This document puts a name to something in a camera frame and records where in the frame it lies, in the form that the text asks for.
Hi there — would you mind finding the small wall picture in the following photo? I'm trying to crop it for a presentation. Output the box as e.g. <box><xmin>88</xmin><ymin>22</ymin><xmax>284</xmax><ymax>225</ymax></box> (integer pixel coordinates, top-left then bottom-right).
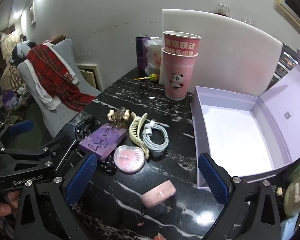
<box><xmin>29</xmin><ymin>1</ymin><xmax>37</xmax><ymax>28</ymax></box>

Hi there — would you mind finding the person's left hand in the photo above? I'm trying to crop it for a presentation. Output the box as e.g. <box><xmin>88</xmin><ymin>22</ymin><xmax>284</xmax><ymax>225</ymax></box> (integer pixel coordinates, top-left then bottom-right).
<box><xmin>0</xmin><ymin>192</ymin><xmax>20</xmax><ymax>217</ymax></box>

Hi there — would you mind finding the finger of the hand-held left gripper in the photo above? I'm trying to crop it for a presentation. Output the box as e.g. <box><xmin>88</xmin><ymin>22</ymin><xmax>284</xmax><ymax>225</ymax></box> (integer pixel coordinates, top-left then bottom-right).
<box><xmin>0</xmin><ymin>119</ymin><xmax>34</xmax><ymax>151</ymax></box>
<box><xmin>0</xmin><ymin>132</ymin><xmax>79</xmax><ymax>169</ymax></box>

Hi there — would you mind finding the dark brochure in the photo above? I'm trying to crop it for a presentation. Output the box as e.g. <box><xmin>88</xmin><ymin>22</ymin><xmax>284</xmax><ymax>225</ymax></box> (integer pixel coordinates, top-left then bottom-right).
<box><xmin>266</xmin><ymin>44</ymin><xmax>299</xmax><ymax>92</ymax></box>

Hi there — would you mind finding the grey chair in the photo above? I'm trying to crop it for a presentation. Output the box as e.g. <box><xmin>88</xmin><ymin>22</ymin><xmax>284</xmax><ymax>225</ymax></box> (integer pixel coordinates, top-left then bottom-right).
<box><xmin>17</xmin><ymin>39</ymin><xmax>102</xmax><ymax>140</ymax></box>

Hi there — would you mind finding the purple drink can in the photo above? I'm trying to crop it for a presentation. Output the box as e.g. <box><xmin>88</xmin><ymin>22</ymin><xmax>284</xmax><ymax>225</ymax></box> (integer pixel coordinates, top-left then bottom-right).
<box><xmin>136</xmin><ymin>35</ymin><xmax>151</xmax><ymax>71</ymax></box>

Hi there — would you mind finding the pale blue bag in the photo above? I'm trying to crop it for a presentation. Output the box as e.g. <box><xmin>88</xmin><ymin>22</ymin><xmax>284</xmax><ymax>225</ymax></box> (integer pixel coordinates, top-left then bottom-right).
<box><xmin>277</xmin><ymin>214</ymin><xmax>300</xmax><ymax>240</ymax></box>

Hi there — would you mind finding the cream wall picture frame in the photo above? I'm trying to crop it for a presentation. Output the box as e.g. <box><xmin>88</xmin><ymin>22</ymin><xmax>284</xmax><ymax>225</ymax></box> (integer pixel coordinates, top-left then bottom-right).
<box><xmin>275</xmin><ymin>0</ymin><xmax>300</xmax><ymax>42</ymax></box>

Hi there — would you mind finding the black polka dot scrunchie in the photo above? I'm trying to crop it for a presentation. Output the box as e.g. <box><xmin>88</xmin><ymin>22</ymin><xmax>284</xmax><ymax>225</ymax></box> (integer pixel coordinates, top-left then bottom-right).
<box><xmin>98</xmin><ymin>152</ymin><xmax>119</xmax><ymax>176</ymax></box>

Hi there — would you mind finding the white foam board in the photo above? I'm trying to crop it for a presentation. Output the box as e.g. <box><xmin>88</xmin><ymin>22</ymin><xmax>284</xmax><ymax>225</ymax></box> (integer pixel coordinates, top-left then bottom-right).
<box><xmin>161</xmin><ymin>9</ymin><xmax>283</xmax><ymax>95</ymax></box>

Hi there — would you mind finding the red paper cup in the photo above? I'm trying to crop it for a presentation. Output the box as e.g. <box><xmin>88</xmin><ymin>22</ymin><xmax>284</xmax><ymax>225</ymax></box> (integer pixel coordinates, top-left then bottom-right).
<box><xmin>162</xmin><ymin>31</ymin><xmax>202</xmax><ymax>55</ymax></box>

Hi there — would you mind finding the white charging cable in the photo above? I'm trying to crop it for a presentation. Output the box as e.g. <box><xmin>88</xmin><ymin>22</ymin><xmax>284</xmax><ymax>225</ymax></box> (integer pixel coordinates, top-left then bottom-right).
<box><xmin>142</xmin><ymin>119</ymin><xmax>169</xmax><ymax>153</ymax></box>

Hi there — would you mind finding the cream cartoon figurine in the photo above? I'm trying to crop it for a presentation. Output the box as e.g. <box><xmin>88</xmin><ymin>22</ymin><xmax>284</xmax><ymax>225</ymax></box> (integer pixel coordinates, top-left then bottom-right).
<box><xmin>283</xmin><ymin>165</ymin><xmax>300</xmax><ymax>218</ymax></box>

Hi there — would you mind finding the small purple box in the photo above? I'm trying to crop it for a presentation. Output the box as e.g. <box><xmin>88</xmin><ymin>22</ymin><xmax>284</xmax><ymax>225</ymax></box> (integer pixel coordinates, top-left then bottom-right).
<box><xmin>79</xmin><ymin>123</ymin><xmax>127</xmax><ymax>162</ymax></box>

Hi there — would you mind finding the cream hair claw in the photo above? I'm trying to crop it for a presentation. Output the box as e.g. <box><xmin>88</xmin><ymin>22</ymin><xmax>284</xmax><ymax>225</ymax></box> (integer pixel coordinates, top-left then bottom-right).
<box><xmin>129</xmin><ymin>112</ymin><xmax>150</xmax><ymax>160</ymax></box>

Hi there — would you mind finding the lavender gift box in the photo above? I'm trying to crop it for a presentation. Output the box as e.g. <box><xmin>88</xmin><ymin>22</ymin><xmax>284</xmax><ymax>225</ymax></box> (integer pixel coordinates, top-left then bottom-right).
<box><xmin>190</xmin><ymin>49</ymin><xmax>300</xmax><ymax>189</ymax></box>

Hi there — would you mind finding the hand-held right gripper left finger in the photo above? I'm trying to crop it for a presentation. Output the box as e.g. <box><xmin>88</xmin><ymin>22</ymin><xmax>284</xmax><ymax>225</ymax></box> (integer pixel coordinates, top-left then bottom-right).
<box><xmin>14</xmin><ymin>152</ymin><xmax>98</xmax><ymax>240</ymax></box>

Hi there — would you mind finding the pink panda paper cup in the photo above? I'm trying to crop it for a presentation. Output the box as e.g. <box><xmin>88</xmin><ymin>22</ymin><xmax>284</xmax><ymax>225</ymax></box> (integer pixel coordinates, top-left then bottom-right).
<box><xmin>161</xmin><ymin>47</ymin><xmax>198</xmax><ymax>101</ymax></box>

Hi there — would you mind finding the yellow lollipop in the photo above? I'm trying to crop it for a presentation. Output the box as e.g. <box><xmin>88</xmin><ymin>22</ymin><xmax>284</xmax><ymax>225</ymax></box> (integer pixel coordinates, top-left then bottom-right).
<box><xmin>134</xmin><ymin>74</ymin><xmax>157</xmax><ymax>82</ymax></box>

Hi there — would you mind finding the cream wooden frame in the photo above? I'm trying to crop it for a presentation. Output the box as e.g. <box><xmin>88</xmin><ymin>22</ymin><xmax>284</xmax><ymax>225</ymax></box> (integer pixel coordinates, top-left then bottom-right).
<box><xmin>77</xmin><ymin>64</ymin><xmax>102</xmax><ymax>90</ymax></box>

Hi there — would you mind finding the white plastic bag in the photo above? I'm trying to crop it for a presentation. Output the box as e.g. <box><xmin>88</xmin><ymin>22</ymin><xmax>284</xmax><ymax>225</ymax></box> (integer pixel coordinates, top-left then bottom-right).
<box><xmin>144</xmin><ymin>37</ymin><xmax>164</xmax><ymax>82</ymax></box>

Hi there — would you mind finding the red plaid scarf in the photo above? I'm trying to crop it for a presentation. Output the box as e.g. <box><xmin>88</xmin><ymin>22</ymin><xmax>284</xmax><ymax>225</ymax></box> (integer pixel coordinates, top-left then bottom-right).
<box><xmin>26</xmin><ymin>44</ymin><xmax>97</xmax><ymax>112</ymax></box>

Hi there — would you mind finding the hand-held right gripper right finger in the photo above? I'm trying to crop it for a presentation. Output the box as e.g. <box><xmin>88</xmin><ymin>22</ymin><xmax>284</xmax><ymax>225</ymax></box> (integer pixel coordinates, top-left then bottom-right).
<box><xmin>197</xmin><ymin>152</ymin><xmax>282</xmax><ymax>240</ymax></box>

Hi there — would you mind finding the pink round case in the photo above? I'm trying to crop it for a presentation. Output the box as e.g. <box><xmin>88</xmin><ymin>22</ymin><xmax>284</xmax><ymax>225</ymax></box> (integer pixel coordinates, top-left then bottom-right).
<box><xmin>140</xmin><ymin>180</ymin><xmax>176</xmax><ymax>208</ymax></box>

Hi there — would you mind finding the pile of clothes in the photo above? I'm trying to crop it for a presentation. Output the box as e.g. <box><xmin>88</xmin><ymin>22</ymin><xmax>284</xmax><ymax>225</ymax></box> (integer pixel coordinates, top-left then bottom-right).
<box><xmin>0</xmin><ymin>29</ymin><xmax>33</xmax><ymax>120</ymax></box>

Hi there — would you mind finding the brown bear hair claw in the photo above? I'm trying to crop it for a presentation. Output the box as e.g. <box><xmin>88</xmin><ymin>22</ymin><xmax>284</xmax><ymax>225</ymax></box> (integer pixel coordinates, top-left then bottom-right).
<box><xmin>107</xmin><ymin>107</ymin><xmax>131</xmax><ymax>130</ymax></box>

